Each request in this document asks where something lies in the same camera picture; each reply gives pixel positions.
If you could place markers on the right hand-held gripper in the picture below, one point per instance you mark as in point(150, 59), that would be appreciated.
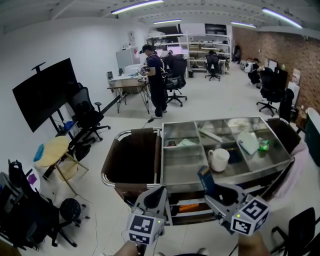
point(250, 216)

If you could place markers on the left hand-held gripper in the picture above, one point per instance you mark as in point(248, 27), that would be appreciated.
point(141, 228)

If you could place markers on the dark blue box item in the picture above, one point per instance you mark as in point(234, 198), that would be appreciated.
point(206, 179)

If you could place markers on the stainless steel housekeeping cart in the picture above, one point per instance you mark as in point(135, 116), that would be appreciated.
point(180, 172)

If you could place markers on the person's right forearm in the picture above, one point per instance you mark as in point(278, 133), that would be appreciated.
point(252, 246)

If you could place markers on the person's left forearm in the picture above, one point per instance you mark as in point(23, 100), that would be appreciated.
point(128, 249)

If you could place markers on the orange item on cart shelf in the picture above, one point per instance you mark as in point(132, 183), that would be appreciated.
point(188, 207)

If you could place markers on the dark navy flat item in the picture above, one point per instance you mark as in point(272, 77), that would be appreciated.
point(234, 156)

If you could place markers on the brown cart bag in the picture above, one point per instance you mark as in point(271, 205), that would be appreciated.
point(135, 160)

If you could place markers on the small black item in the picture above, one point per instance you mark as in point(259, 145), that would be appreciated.
point(172, 143)

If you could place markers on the pink cart laundry bag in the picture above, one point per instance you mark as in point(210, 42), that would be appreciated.
point(292, 172)

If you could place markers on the white ceramic mug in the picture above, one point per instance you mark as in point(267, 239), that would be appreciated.
point(219, 160)

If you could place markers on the white flat pouch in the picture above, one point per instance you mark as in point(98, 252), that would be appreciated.
point(247, 142)

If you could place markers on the long white strip packet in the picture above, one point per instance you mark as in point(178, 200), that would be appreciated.
point(211, 135)

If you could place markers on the pale green paper sheet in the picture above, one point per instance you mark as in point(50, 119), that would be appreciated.
point(186, 142)

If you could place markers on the green snack packet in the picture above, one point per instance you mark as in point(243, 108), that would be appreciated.
point(264, 145)

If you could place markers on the round black stool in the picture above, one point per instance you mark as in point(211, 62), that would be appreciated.
point(70, 209)

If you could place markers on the dark green cabinet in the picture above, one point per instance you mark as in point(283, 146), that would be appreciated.
point(313, 137)

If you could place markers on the round yellow wooden table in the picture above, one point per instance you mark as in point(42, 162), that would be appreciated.
point(56, 151)

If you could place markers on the black mesh office chair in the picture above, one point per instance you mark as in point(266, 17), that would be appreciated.
point(86, 112)

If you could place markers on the small white round table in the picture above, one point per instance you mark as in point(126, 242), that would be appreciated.
point(35, 186)

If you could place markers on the black screen stand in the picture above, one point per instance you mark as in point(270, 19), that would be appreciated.
point(58, 122)

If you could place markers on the purple card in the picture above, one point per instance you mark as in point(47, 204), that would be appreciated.
point(32, 179)

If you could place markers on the teal cloth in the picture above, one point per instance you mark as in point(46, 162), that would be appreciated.
point(39, 153)

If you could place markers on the black office chair with bag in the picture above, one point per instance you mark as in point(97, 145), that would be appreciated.
point(30, 212)

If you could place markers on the white cabinet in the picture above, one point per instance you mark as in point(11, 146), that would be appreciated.
point(127, 58)

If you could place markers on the large black screen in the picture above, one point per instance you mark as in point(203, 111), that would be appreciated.
point(47, 95)

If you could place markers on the white metal shelving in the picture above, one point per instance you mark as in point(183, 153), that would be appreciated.
point(208, 43)

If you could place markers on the ceiling tube light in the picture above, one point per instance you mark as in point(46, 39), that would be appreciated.
point(281, 17)
point(137, 6)
point(167, 21)
point(243, 24)

